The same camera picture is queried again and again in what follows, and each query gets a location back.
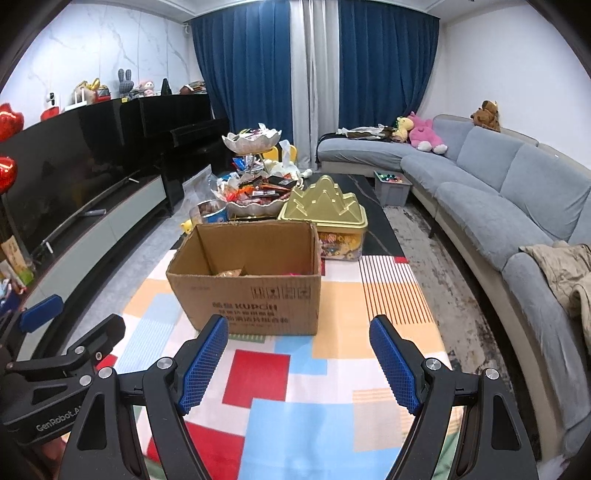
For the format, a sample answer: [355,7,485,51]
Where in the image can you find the brown plush toy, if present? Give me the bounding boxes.
[471,100,501,132]

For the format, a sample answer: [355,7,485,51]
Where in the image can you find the beige blanket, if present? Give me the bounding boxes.
[520,241,591,352]

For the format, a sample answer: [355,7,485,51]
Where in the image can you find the black television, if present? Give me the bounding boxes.
[5,94,225,252]

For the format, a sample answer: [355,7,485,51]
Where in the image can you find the gold mountain lid tin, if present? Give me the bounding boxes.
[277,175,369,261]

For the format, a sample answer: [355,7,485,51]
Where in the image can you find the grey storage bin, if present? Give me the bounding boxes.
[374,171,412,207]

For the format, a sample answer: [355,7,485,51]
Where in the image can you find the grey curved sofa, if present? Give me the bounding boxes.
[317,115,590,459]

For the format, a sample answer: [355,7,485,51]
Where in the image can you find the gold fortune biscuits packet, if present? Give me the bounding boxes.
[215,268,245,278]

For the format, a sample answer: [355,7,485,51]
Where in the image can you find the grey tv cabinet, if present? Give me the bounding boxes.
[18,176,170,360]

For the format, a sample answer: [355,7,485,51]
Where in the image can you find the brown cardboard box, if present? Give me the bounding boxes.
[166,220,322,336]

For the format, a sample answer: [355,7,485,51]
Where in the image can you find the blue snack can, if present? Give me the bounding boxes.
[189,199,228,226]

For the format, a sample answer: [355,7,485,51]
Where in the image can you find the yellow plush toy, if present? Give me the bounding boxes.
[391,117,415,143]

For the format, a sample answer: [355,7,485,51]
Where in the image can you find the blue curtains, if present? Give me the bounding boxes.
[190,1,440,148]

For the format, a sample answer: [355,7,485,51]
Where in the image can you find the tiered white snack stand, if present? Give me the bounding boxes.
[212,123,311,221]

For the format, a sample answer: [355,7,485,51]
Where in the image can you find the red heart balloon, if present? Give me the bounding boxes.
[0,103,24,194]

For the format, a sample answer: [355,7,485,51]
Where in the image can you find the grey bunny plush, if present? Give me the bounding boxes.
[118,68,134,98]

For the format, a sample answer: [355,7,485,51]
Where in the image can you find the pink plush toy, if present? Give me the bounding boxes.
[408,112,448,155]

